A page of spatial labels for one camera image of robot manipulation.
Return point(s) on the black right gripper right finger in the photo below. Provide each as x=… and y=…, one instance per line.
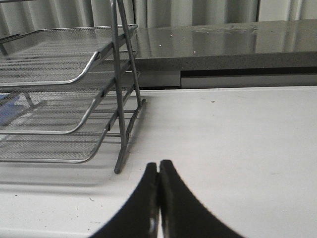
x=183, y=215

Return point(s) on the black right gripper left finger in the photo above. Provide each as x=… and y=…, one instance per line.
x=139, y=216

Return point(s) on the mesh tray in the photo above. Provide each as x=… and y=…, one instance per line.
x=61, y=109
x=53, y=56
x=77, y=147

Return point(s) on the blue plastic tray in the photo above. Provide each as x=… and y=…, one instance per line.
x=10, y=109

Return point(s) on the grey stone counter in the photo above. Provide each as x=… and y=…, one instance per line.
x=268, y=44

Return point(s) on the silver metal rack frame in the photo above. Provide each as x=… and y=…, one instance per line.
x=126, y=118

